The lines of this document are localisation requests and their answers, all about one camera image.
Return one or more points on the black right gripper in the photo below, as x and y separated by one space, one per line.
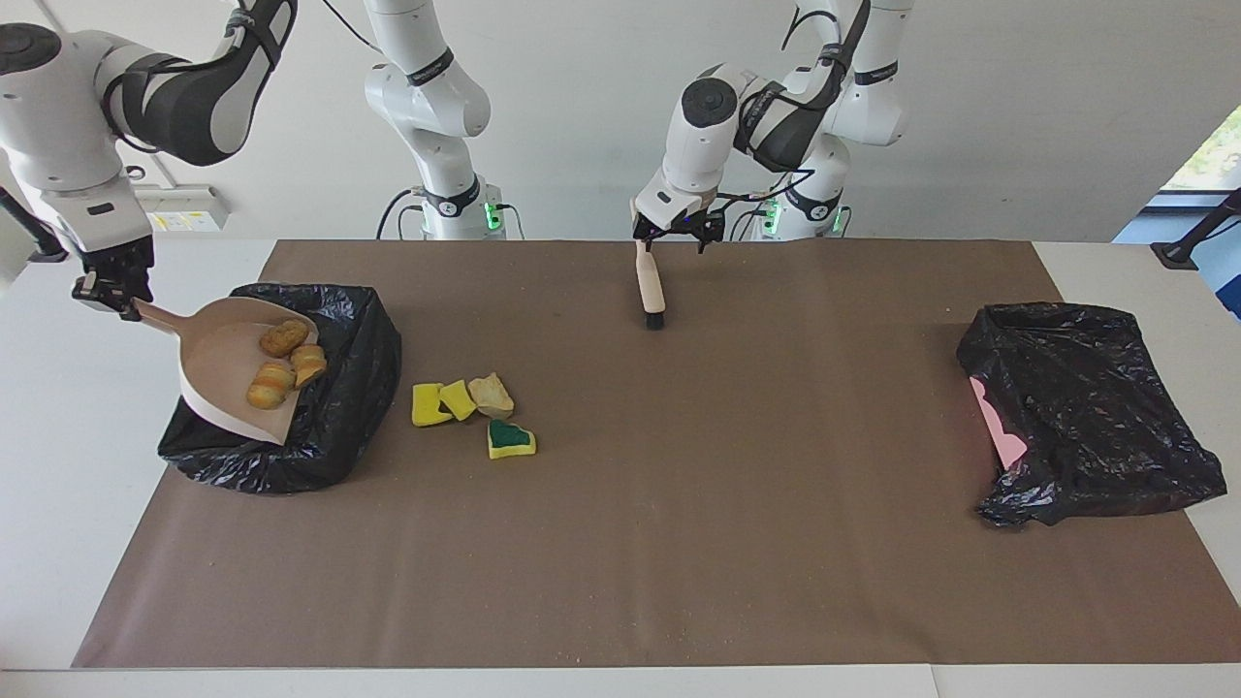
121 267

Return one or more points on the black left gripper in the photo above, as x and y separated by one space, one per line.
684 223

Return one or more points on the beige hand brush black bristles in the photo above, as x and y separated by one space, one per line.
652 286

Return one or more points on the pale pink plastic dustpan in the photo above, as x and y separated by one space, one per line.
223 368

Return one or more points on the brown oval bread roll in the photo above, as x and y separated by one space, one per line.
284 338

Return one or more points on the golden croissant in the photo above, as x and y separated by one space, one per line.
270 386
309 364

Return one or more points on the beige sponge chunk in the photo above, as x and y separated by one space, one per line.
493 394

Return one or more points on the green and yellow sponge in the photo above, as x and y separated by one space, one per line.
510 441

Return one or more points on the small yellow sponge piece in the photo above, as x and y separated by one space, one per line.
459 399

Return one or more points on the large yellow sponge piece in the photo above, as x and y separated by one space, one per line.
427 407

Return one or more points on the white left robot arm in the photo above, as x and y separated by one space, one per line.
698 136

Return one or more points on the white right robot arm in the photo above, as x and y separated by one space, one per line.
58 145

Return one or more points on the black bag lined box bin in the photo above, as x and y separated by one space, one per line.
359 388

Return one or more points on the pink plastic bin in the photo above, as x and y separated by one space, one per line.
999 427

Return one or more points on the crumpled black trash bag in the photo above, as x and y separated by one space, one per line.
1096 407

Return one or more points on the brown paper table mat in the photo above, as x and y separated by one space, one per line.
776 533

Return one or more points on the window with greenery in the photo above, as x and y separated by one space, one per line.
1217 160

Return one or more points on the white wall socket box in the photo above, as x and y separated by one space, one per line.
184 208

